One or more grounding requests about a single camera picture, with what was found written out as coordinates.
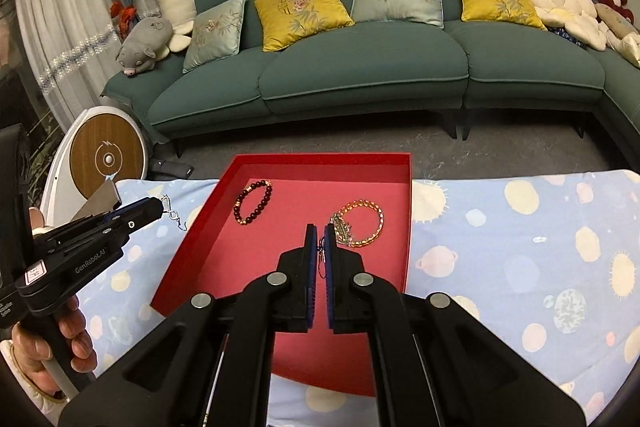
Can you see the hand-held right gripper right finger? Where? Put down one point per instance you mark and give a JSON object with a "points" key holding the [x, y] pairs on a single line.
{"points": [[328, 257]]}

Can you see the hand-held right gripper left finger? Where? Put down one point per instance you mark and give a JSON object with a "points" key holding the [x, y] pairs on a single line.
{"points": [[311, 257]]}

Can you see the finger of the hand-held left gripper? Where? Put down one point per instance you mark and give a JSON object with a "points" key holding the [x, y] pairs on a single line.
{"points": [[145, 218], [142, 204]]}

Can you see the red jewelry box tray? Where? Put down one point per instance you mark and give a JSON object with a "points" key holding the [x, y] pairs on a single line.
{"points": [[280, 227]]}

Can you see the person's left hand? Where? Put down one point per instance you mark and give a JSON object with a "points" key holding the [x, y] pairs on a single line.
{"points": [[75, 332]]}

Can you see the white exercise machine wooden disc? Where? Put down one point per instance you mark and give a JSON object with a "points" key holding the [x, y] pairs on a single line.
{"points": [[107, 147]]}

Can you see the grey pig plush toy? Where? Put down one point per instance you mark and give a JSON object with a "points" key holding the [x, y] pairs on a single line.
{"points": [[142, 44]]}

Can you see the planet print light blue blanket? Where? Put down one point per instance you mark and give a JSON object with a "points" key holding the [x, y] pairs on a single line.
{"points": [[500, 267]]}

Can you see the orange plush toy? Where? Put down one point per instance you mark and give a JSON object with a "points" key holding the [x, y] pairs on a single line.
{"points": [[124, 19]]}

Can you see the small light blue embroidered cushion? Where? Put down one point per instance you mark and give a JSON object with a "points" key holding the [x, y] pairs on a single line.
{"points": [[217, 32]]}

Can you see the teal sofa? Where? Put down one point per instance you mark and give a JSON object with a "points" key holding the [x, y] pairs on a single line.
{"points": [[360, 62]]}

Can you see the white sheer curtain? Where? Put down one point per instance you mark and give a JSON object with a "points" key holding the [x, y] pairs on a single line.
{"points": [[60, 17]]}

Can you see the blue patterned cloth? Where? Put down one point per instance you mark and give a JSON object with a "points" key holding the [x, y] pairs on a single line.
{"points": [[562, 32]]}

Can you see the white flower-shaped cushion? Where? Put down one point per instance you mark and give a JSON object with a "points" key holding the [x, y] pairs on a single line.
{"points": [[565, 7]]}

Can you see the beige plush toy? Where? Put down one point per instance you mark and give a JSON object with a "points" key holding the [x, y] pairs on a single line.
{"points": [[622, 32]]}

